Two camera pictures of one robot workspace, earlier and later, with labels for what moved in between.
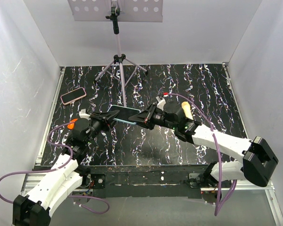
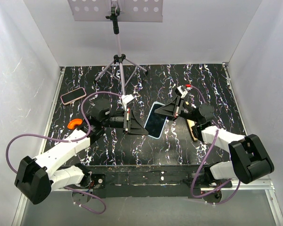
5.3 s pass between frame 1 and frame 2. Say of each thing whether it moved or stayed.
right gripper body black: moved
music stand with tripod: stayed
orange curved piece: stayed
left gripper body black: moved
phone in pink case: stayed
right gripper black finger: moved
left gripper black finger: moved
